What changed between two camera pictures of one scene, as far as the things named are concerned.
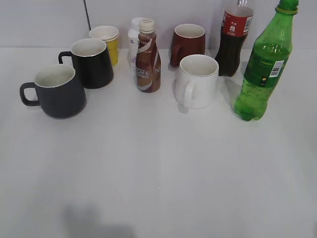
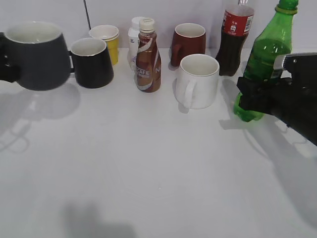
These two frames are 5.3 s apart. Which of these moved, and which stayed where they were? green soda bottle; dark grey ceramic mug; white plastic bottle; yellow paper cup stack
Moved: dark grey ceramic mug
Stayed: white plastic bottle; green soda bottle; yellow paper cup stack
